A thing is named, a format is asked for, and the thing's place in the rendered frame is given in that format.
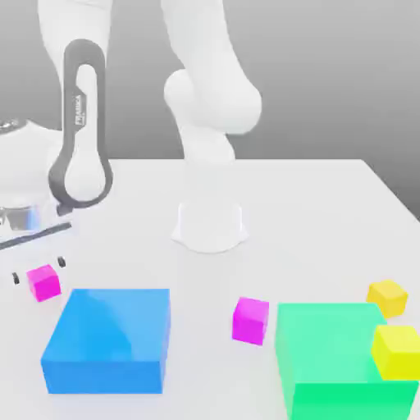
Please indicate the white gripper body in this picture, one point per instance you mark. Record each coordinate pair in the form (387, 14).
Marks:
(39, 238)

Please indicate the small magenta cube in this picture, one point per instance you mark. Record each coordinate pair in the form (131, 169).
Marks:
(250, 323)
(43, 283)

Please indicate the small yellow cube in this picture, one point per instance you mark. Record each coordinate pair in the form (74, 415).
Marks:
(388, 298)
(397, 352)

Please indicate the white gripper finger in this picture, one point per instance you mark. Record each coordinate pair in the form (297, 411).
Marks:
(61, 262)
(15, 278)

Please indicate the large green box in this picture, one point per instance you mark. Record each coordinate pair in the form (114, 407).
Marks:
(325, 354)

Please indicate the large blue box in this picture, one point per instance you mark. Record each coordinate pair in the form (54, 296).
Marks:
(108, 341)

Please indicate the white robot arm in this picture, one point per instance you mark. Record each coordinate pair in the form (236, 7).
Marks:
(210, 108)

